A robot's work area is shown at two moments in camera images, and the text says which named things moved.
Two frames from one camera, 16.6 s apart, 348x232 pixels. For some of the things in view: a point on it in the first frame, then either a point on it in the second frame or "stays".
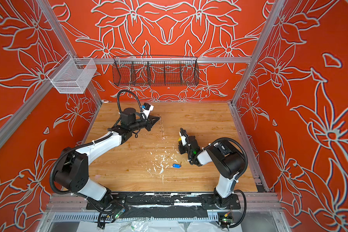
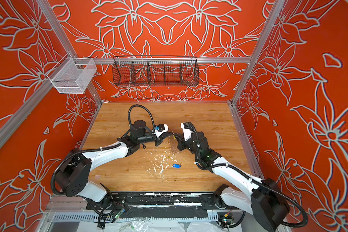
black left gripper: x=150 y=121 → x=159 y=140
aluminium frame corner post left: x=47 y=13 stays
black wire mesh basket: x=155 y=71 stays
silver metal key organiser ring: x=161 y=127 → x=173 y=144
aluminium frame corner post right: x=264 y=36 stays
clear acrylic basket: x=72 y=75 stays
